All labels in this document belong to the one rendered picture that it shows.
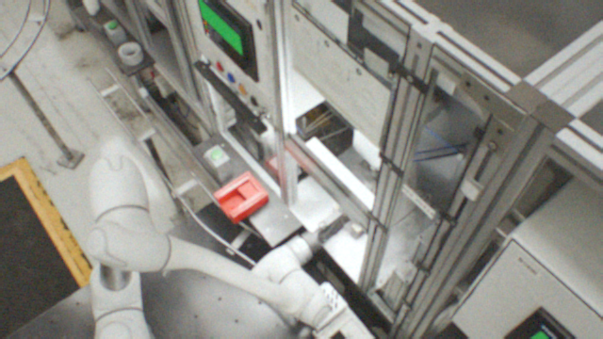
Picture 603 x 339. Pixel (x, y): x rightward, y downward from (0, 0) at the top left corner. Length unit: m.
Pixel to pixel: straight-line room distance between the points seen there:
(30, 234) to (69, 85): 1.11
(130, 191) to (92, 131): 2.17
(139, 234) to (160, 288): 0.81
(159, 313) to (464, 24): 1.56
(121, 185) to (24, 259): 1.86
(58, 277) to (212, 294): 1.20
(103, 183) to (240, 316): 0.85
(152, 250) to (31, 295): 1.80
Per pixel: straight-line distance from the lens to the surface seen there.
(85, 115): 3.60
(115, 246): 1.27
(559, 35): 0.92
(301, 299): 1.55
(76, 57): 3.99
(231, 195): 1.92
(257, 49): 1.33
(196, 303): 2.04
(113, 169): 1.39
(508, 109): 0.78
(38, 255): 3.15
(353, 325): 1.79
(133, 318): 1.84
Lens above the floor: 2.58
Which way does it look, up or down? 57 degrees down
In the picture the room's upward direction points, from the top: 2 degrees counter-clockwise
